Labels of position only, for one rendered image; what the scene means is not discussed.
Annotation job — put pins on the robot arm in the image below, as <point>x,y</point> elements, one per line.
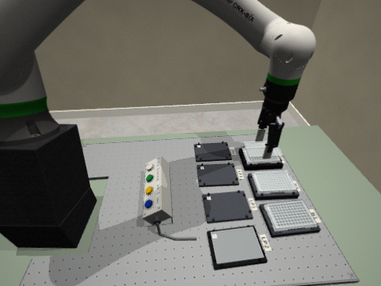
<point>25,24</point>

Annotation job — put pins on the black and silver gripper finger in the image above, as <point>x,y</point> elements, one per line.
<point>262,124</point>
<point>274,137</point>

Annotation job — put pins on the white button panel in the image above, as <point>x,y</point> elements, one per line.
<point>157,187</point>

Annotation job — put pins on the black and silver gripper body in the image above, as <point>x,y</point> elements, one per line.
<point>276,108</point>

